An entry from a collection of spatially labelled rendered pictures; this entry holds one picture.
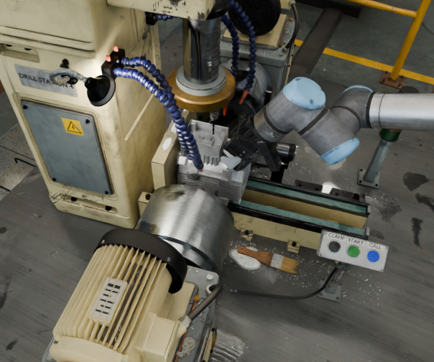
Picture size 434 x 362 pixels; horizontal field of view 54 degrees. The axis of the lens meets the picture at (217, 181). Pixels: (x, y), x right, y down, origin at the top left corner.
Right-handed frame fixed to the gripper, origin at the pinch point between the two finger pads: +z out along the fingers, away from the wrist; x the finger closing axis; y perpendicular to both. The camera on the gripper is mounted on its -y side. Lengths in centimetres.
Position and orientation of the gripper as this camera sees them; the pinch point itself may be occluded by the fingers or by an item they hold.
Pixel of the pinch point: (231, 169)
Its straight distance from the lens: 124.2
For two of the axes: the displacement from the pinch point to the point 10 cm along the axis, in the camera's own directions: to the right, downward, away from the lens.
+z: -5.1, 4.4, 7.4
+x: -2.7, 7.3, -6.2
